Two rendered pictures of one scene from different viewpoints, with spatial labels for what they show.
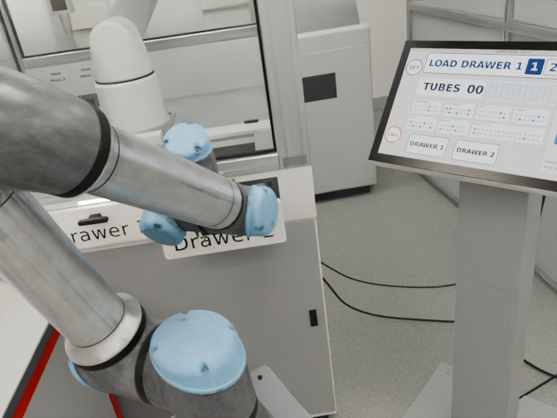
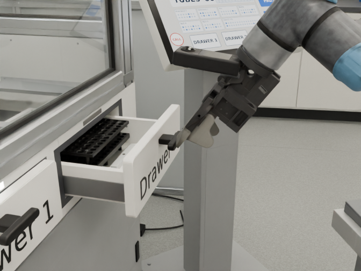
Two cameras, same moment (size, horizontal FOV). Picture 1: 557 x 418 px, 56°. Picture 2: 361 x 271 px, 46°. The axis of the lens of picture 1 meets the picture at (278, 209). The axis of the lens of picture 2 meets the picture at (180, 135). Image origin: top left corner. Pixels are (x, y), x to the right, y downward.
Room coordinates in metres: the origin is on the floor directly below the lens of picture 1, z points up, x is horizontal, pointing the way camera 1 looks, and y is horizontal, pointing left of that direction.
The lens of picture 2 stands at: (0.83, 0.83, 1.22)
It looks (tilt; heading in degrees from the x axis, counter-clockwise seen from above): 23 degrees down; 285
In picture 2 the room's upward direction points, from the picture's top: straight up
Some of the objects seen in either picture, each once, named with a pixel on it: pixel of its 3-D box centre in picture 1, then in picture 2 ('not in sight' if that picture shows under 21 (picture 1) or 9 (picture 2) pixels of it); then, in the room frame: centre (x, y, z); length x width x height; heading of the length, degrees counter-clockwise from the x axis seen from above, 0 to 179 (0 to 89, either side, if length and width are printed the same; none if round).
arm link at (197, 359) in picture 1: (200, 368); not in sight; (0.55, 0.14, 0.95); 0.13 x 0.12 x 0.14; 61
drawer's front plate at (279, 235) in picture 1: (222, 229); (156, 153); (1.08, 0.14, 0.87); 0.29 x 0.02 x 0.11; 91
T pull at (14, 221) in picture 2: (94, 218); (12, 224); (1.16, 0.45, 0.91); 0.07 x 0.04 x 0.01; 91
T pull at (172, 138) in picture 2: not in sight; (169, 139); (1.05, 0.14, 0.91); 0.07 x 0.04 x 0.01; 91
